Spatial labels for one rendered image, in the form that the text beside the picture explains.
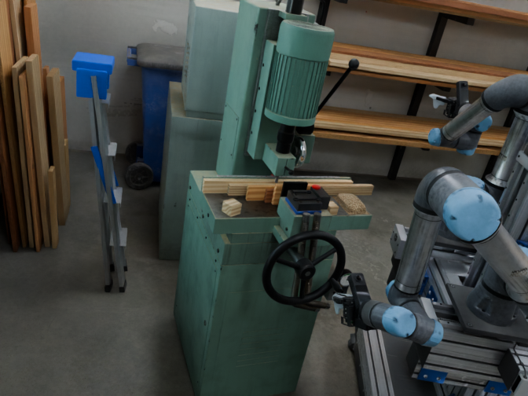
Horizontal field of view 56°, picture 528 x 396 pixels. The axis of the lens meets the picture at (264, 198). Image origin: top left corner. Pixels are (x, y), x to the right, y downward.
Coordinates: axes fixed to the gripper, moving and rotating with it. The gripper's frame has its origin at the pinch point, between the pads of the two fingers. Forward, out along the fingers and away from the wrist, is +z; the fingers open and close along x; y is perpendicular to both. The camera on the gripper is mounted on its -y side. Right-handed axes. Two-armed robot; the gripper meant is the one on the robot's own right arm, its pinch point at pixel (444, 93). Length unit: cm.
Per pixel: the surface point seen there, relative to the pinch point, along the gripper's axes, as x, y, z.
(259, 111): -96, -7, -42
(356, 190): -57, 24, -47
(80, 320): -174, 101, -21
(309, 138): -74, 7, -34
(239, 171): -102, 20, -35
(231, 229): -109, 24, -71
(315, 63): -82, -29, -60
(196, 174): -117, 28, -18
